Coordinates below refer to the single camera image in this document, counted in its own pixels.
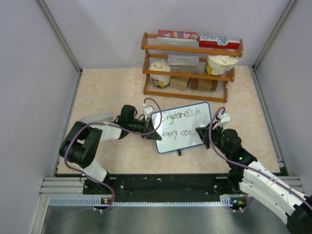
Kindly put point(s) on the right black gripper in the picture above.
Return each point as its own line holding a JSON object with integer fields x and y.
{"x": 204, "y": 132}

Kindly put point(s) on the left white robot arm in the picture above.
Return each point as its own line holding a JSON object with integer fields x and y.
{"x": 81, "y": 143}

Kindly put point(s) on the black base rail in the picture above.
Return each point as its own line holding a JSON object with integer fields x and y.
{"x": 171, "y": 187}

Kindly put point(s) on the brown cardboard box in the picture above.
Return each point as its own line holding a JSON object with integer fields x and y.
{"x": 179, "y": 82}

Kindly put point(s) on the clear plastic box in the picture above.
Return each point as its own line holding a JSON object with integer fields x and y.
{"x": 179, "y": 60}

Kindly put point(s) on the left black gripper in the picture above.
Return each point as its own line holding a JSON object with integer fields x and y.
{"x": 147, "y": 126}

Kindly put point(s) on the white bag right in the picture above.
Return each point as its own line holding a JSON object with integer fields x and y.
{"x": 217, "y": 65}

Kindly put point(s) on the blue framed whiteboard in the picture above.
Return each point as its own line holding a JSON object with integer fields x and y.
{"x": 176, "y": 124}

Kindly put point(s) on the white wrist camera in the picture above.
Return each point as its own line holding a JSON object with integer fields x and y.
{"x": 222, "y": 120}
{"x": 147, "y": 110}

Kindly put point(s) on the red white box right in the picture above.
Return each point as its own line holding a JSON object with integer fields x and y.
{"x": 218, "y": 42}

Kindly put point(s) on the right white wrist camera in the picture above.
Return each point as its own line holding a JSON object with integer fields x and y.
{"x": 222, "y": 120}

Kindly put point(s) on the red foil box left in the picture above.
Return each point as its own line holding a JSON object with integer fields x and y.
{"x": 167, "y": 34}

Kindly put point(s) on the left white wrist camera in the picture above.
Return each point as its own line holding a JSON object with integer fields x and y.
{"x": 147, "y": 110}

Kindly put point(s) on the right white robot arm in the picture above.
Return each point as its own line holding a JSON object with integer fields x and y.
{"x": 249, "y": 176}

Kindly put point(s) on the wooden three tier rack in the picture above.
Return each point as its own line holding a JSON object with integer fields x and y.
{"x": 223, "y": 79}

